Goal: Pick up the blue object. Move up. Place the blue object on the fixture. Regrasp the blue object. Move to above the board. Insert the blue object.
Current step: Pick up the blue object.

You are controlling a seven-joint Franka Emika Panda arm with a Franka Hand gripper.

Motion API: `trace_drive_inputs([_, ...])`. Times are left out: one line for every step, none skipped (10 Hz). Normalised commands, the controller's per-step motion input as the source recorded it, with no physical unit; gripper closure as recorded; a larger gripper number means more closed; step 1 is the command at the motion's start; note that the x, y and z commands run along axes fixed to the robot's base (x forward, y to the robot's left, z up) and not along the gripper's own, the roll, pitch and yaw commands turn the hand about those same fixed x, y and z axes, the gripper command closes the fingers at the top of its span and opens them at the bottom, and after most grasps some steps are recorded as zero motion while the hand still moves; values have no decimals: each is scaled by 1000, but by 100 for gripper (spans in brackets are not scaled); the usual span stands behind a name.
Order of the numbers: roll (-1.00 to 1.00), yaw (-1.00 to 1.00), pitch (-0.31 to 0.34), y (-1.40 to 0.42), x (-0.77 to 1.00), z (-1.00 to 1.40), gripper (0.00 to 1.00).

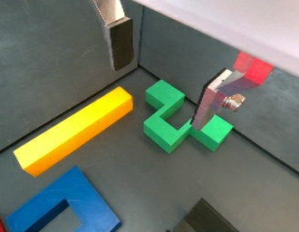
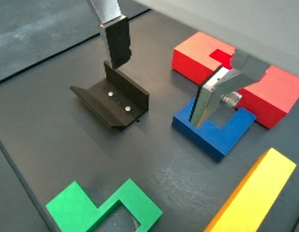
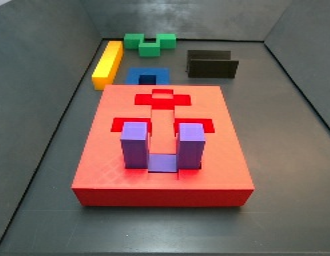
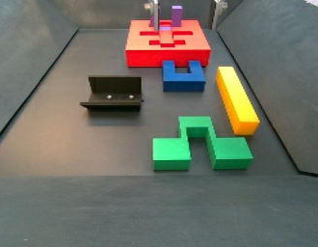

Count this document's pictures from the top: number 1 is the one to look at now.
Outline green zigzag block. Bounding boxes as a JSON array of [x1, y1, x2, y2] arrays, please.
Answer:
[[144, 81, 232, 153]]

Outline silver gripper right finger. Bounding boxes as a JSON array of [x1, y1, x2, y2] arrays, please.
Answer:
[[189, 51, 274, 131]]

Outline black angled fixture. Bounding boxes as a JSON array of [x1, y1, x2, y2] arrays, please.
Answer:
[[165, 198, 240, 232]]

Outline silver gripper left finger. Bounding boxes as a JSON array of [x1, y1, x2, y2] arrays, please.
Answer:
[[90, 0, 134, 71]]

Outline blue U-shaped block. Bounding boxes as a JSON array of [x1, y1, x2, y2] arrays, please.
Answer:
[[6, 167, 122, 232]]

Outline yellow long block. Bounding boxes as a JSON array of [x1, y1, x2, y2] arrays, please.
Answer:
[[13, 87, 133, 177]]

